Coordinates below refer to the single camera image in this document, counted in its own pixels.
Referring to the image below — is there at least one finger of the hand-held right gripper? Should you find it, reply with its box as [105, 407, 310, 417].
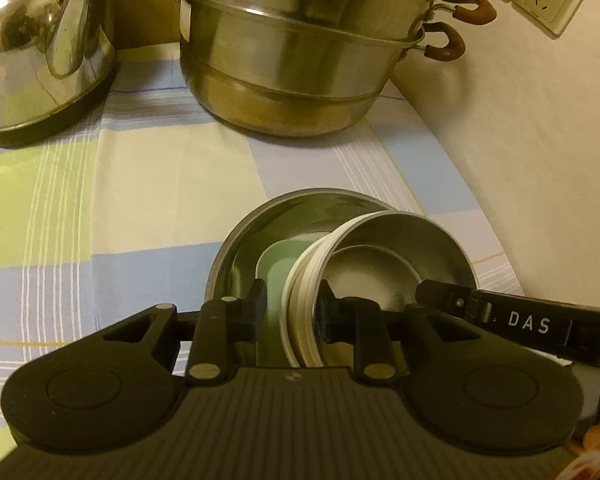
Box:
[414, 280, 487, 320]

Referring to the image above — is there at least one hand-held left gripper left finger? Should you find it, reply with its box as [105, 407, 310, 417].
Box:
[102, 280, 268, 387]

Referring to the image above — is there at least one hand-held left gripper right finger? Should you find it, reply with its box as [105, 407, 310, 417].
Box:
[316, 285, 481, 382]

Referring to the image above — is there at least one cream ribbed bowl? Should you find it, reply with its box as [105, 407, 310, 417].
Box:
[282, 211, 461, 368]

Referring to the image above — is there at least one green square plate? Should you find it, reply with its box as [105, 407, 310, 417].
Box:
[255, 239, 331, 367]

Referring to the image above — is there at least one large shallow steel basin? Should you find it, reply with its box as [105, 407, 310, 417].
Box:
[207, 188, 431, 363]

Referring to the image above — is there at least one small steel bowl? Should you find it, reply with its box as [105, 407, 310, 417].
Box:
[322, 214, 477, 312]

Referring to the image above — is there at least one red white printed cloth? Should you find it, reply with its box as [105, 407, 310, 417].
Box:
[560, 440, 600, 480]

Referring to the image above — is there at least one checked tablecloth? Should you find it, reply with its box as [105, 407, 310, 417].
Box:
[0, 42, 526, 461]

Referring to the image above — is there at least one stainless steel steamer pot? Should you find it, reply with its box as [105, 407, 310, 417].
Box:
[135, 0, 496, 138]

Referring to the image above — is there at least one stainless steel kettle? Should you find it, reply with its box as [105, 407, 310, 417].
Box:
[0, 0, 118, 148]

